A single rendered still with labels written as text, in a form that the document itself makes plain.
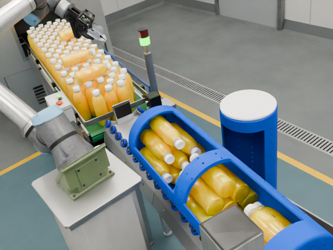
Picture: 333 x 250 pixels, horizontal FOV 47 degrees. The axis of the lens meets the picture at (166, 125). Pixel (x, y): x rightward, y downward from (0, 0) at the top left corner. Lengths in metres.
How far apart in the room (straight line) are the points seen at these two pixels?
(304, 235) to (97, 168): 0.73
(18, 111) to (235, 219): 1.20
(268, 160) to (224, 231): 1.56
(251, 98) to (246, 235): 1.54
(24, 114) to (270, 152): 1.18
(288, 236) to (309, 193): 1.88
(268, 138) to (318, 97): 2.08
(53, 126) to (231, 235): 1.02
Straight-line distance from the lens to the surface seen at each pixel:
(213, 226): 0.51
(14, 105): 1.60
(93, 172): 1.43
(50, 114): 1.43
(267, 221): 1.18
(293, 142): 3.40
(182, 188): 1.33
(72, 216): 1.39
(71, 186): 1.41
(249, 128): 1.88
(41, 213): 3.23
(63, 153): 1.41
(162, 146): 1.56
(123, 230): 1.55
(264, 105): 1.95
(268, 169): 2.10
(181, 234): 1.59
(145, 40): 2.46
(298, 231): 1.12
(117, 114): 2.12
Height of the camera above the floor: 2.09
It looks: 34 degrees down
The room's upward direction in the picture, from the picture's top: 11 degrees counter-clockwise
